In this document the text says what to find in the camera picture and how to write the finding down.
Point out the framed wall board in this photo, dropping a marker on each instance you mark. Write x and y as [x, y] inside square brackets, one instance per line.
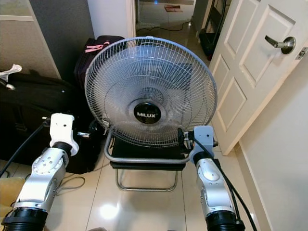
[17, 8]

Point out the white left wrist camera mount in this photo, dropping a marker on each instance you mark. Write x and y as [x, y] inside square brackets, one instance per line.
[62, 126]

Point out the grey MILUX table fan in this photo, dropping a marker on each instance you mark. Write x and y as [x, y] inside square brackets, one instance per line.
[125, 72]

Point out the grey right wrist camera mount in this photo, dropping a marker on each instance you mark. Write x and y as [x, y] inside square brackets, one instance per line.
[204, 137]

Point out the white panelled door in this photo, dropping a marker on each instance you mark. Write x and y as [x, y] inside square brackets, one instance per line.
[255, 72]

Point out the black chair with chrome frame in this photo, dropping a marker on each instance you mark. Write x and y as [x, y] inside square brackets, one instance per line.
[144, 157]

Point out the large black case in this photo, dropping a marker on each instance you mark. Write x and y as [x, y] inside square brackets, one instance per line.
[29, 110]

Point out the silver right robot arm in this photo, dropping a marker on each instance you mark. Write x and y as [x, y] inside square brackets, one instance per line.
[211, 187]

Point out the black stand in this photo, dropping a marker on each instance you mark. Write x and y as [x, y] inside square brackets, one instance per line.
[209, 41]

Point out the dark maroon suitcase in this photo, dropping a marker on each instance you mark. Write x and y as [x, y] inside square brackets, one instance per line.
[89, 66]

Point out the small red flat item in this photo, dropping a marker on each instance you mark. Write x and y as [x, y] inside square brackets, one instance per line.
[173, 7]

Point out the pink ribbon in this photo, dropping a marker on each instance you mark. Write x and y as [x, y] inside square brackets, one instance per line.
[95, 47]

